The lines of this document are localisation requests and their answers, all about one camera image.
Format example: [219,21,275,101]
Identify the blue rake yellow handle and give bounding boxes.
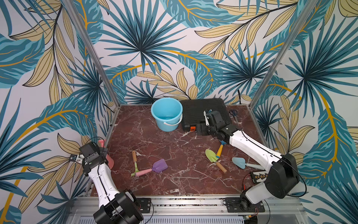
[216,141,226,158]

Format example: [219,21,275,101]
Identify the green fork wooden handle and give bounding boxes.
[131,150,139,177]

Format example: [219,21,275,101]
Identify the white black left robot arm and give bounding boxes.
[78,141,144,224]

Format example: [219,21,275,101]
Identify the light blue plastic bucket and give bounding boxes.
[151,98,183,132]

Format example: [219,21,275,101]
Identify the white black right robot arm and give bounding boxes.
[203,110,300,210]

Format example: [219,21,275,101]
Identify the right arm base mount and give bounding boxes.
[223,197,265,214]

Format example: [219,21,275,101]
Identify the purple shovel pink handle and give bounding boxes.
[135,159,168,177]

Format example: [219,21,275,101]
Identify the aluminium front rail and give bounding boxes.
[69,195,305,224]

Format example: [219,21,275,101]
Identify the aluminium left corner post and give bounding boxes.
[62,0,120,108]

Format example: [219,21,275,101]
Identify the green trowel wooden handle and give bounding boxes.
[205,149,227,173]

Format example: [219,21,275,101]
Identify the aluminium corner post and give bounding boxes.
[62,0,120,108]
[249,0,318,110]

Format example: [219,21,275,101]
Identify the blue handled scissors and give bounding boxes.
[229,109,241,125]

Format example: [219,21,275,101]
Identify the aluminium right corner post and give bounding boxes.
[249,0,318,110]

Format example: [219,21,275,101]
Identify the pink plastic watering can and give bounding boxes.
[98,140,114,169]

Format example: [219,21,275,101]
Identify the light blue trowel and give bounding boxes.
[232,157,265,170]

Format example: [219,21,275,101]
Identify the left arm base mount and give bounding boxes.
[136,198,152,214]

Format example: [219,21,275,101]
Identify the small circuit board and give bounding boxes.
[250,171,268,184]

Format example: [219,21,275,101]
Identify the black plastic tool case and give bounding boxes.
[180,98,232,135]

